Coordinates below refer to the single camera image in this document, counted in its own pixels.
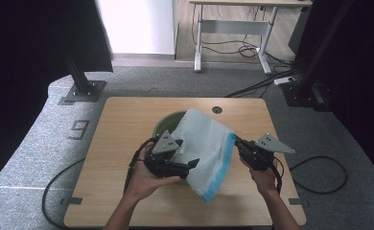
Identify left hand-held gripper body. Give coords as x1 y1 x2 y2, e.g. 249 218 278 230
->
143 129 190 179

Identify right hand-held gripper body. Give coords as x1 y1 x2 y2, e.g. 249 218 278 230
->
239 133 295 172

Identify green plastic bin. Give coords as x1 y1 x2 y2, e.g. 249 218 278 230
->
152 110 193 187

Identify white bag with blue band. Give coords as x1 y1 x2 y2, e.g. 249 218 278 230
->
170 107 237 203

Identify person's right hand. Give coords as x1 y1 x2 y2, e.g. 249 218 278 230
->
240 156 280 197

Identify person's left hand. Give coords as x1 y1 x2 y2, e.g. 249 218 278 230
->
124 142 182 203

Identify white power strip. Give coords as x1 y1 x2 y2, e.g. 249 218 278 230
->
273 76 296 86

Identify black metal stand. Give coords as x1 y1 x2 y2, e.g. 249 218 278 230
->
280 0 356 112

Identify black stand base left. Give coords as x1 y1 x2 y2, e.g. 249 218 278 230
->
58 47 107 105

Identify black curtain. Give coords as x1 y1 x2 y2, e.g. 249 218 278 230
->
294 0 374 188
0 0 114 193

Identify left hand-held gripper cable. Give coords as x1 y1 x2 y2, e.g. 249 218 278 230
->
124 136 159 194

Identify hand-held gripper cable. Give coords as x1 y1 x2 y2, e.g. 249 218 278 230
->
269 155 285 195
124 136 159 194

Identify right hand-held gripper cable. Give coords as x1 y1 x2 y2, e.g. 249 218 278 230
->
269 155 285 195

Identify bundle of black floor cables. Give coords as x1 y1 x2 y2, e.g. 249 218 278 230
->
224 52 304 99

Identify black looped floor cable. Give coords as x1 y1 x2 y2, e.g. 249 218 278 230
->
289 155 348 195

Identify black cables under desk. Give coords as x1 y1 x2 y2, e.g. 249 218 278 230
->
191 4 263 59

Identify grey metal desk frame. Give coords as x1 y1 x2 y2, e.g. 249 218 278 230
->
188 0 314 76

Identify black curved floor cable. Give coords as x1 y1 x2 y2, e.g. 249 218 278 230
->
41 157 86 230

